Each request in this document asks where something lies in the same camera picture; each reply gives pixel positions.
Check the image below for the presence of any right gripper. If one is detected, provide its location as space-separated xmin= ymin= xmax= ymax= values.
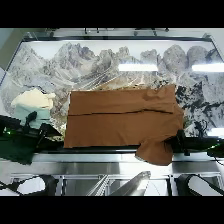
xmin=171 ymin=129 xmax=191 ymax=157

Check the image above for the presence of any brown T-shirt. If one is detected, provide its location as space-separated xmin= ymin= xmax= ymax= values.
xmin=63 ymin=84 xmax=185 ymax=167

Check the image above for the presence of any pale green garment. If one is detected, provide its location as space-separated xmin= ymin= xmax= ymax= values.
xmin=13 ymin=103 xmax=53 ymax=130

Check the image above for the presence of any cream garment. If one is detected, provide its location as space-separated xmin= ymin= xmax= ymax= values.
xmin=10 ymin=87 xmax=57 ymax=110

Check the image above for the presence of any dark green garment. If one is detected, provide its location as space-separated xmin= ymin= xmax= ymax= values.
xmin=0 ymin=134 xmax=64 ymax=166

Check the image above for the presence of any black cable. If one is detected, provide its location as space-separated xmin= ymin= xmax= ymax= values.
xmin=207 ymin=149 xmax=224 ymax=167

